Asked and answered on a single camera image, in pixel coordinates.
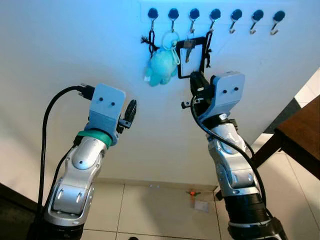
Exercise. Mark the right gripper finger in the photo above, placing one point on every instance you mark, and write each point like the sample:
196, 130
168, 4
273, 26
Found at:
198, 81

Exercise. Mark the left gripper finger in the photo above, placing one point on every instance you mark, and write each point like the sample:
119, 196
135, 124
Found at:
131, 110

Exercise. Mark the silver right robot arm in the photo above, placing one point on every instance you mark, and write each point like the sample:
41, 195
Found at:
225, 145

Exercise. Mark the white hook plate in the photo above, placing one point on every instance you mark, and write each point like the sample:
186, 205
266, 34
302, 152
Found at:
226, 27

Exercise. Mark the silver hook black round base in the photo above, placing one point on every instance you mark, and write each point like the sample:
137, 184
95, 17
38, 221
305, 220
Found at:
153, 13
279, 16
215, 13
194, 13
173, 13
236, 14
257, 15

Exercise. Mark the black framed card holder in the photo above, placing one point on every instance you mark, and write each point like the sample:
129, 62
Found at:
196, 55

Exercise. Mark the silver key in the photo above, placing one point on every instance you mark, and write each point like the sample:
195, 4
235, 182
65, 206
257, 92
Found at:
188, 45

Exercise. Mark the dark grey floor mat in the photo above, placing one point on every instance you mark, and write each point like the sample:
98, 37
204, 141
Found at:
286, 119

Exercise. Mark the small orange floor item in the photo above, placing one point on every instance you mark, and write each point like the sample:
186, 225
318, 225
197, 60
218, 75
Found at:
191, 192

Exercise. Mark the dark brown wooden table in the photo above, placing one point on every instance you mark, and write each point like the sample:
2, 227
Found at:
305, 130

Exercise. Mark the dark wooden cabinet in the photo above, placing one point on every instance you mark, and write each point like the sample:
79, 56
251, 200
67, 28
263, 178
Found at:
12, 215

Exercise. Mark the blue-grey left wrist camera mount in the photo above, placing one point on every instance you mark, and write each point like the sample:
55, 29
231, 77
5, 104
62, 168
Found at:
105, 107

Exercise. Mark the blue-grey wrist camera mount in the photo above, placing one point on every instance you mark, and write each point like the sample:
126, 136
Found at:
105, 107
227, 92

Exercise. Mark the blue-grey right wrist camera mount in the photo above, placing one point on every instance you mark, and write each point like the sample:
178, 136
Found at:
227, 92

